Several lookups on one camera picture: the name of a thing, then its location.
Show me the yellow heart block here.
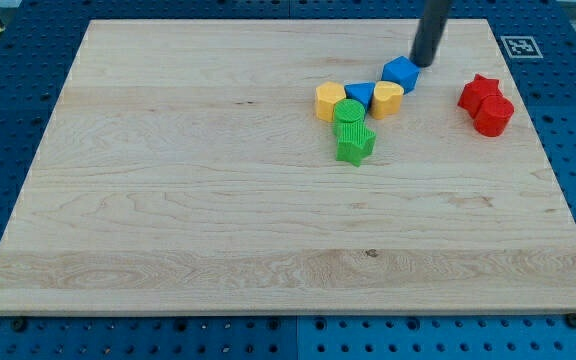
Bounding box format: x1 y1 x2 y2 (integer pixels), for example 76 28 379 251
369 81 404 120

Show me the blue cube block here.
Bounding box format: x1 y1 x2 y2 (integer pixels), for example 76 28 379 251
381 56 420 94

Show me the green circle block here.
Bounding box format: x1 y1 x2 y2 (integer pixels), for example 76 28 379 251
333 99 366 136

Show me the green star block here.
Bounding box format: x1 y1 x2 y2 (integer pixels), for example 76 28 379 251
334 121 376 167

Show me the yellow hexagon block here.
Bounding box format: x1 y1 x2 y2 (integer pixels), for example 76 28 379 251
315 81 346 122

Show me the light wooden board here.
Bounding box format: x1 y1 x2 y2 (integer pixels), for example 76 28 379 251
0 19 576 317

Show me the blue triangle block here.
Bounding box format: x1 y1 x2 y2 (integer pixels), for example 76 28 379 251
344 82 376 110

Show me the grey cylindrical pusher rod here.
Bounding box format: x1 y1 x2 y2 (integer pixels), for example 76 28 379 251
410 0 453 68

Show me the red star block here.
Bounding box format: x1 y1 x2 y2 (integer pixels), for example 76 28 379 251
457 74 502 118

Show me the red cylinder block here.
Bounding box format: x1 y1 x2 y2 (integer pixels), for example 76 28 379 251
473 96 514 137

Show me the white fiducial marker tag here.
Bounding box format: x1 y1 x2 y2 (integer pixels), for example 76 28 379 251
501 35 543 59

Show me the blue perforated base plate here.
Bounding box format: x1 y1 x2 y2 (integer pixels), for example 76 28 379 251
0 1 576 359

